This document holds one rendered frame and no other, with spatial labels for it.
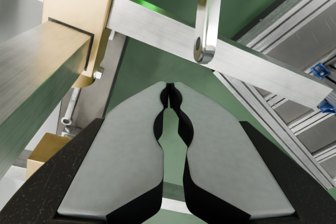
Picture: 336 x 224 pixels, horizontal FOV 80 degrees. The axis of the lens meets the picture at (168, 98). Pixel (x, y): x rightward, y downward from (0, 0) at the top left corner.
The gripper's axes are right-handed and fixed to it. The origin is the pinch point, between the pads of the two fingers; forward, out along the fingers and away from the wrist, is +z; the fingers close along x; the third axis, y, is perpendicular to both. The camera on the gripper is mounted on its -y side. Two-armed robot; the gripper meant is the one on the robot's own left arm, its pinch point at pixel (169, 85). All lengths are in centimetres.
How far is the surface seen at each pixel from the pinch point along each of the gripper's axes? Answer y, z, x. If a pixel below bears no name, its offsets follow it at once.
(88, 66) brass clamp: 2.4, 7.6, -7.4
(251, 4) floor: 7, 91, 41
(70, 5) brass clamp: -2.9, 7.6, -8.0
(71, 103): 15.8, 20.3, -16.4
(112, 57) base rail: 6.8, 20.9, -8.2
